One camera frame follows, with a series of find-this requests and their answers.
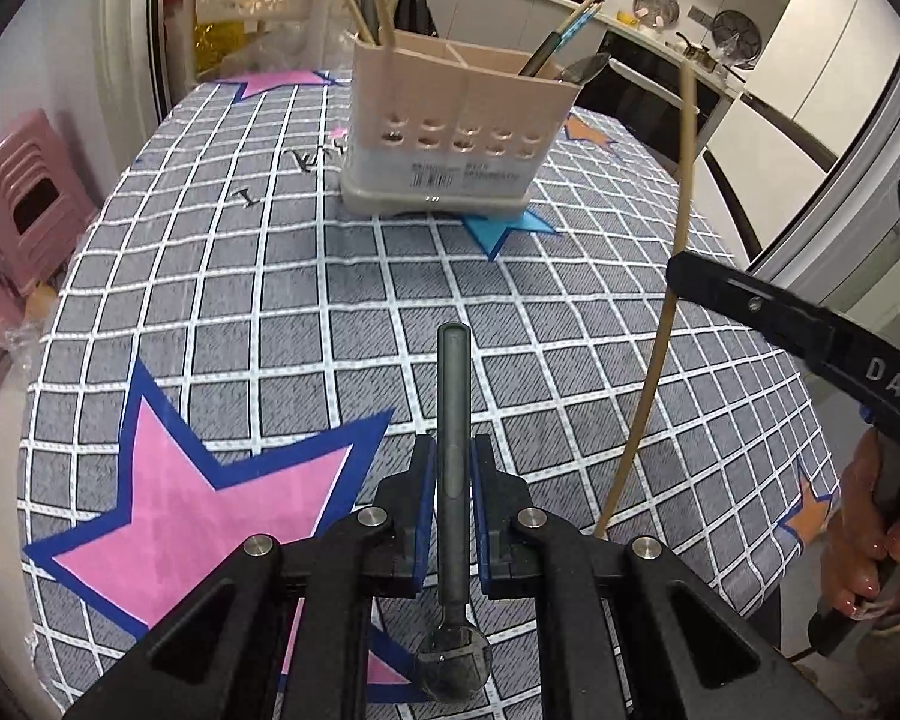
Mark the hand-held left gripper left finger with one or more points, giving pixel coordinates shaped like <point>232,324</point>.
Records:
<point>422,480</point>

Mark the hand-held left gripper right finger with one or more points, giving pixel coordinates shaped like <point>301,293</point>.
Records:
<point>482,495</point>

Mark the white refrigerator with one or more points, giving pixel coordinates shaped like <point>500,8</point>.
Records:
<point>832,187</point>

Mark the black oven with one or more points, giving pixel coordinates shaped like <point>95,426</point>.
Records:
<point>645,105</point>

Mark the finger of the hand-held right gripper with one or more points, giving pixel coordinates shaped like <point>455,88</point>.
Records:
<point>795,330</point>

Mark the beige plastic utensil holder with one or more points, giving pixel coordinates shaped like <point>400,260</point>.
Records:
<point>420,90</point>

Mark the blue patterned wooden chopstick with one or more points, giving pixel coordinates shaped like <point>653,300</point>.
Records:
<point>589,15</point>

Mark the grey checked star tablecloth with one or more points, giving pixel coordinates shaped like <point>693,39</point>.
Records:
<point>270,277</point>

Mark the person's right hand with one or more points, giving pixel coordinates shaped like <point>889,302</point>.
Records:
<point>851,525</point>

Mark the yellow plastic bag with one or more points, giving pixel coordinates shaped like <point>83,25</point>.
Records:
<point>221,41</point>

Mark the small metal pot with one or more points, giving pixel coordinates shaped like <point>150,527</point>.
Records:
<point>694,51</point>

